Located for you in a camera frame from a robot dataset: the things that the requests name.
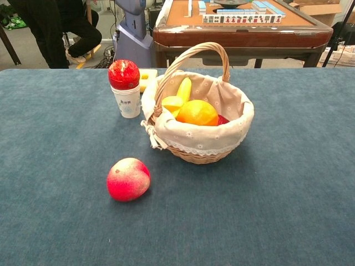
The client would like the black round dice tray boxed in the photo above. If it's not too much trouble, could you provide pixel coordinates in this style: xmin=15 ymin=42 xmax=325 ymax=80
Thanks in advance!
xmin=213 ymin=0 xmax=250 ymax=9

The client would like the pink red peach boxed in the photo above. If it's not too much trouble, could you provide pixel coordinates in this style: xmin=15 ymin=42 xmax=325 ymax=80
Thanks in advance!
xmin=106 ymin=157 xmax=151 ymax=203

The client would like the yellow star fruit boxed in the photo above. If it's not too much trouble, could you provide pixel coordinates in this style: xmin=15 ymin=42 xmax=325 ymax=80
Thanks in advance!
xmin=161 ymin=77 xmax=193 ymax=118

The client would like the yellow foam block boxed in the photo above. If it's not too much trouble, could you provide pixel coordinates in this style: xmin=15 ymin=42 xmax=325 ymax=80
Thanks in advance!
xmin=138 ymin=69 xmax=159 ymax=94

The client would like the blue-grey felt table cover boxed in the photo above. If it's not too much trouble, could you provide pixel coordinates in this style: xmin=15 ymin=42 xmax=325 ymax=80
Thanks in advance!
xmin=0 ymin=68 xmax=355 ymax=266

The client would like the brown mahjong table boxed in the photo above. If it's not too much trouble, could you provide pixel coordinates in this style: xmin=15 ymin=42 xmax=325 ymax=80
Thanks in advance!
xmin=152 ymin=0 xmax=334 ymax=69

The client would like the white paper cup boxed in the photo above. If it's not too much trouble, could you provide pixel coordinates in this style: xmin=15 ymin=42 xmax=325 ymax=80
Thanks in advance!
xmin=110 ymin=84 xmax=142 ymax=119

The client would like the person in black clothes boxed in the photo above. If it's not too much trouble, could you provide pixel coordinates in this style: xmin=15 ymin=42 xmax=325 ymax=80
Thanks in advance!
xmin=6 ymin=0 xmax=103 ymax=69

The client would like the black tripod leg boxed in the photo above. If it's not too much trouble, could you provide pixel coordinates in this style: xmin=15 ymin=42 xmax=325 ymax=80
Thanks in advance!
xmin=322 ymin=0 xmax=355 ymax=68

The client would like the red pomegranate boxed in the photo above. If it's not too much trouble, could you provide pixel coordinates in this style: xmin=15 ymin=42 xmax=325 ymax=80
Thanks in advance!
xmin=108 ymin=59 xmax=140 ymax=90

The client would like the cardboard box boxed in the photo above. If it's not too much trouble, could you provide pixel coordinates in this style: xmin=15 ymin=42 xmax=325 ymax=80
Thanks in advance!
xmin=288 ymin=0 xmax=347 ymax=27

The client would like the row of face-up mahjong tiles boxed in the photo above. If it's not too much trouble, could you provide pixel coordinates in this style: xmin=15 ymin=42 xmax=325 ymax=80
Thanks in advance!
xmin=202 ymin=14 xmax=283 ymax=25

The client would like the wicker basket with cloth liner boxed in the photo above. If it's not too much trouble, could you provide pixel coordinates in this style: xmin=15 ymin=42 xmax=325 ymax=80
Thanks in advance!
xmin=140 ymin=42 xmax=255 ymax=165

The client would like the orange fruit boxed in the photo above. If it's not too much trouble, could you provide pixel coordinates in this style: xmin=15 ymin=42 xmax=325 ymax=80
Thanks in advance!
xmin=176 ymin=99 xmax=220 ymax=127

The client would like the blue backed mahjong tile wall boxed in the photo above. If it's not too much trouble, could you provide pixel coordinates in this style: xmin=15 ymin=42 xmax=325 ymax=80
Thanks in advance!
xmin=197 ymin=0 xmax=287 ymax=16

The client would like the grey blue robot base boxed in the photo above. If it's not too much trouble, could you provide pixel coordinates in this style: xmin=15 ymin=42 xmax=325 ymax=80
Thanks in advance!
xmin=112 ymin=0 xmax=154 ymax=69

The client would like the white plastic crate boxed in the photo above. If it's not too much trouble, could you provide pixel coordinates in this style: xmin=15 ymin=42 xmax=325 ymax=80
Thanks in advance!
xmin=318 ymin=44 xmax=355 ymax=68

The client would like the green plastic bag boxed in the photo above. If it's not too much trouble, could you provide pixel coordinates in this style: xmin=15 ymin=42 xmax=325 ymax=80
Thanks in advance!
xmin=2 ymin=16 xmax=28 ymax=30

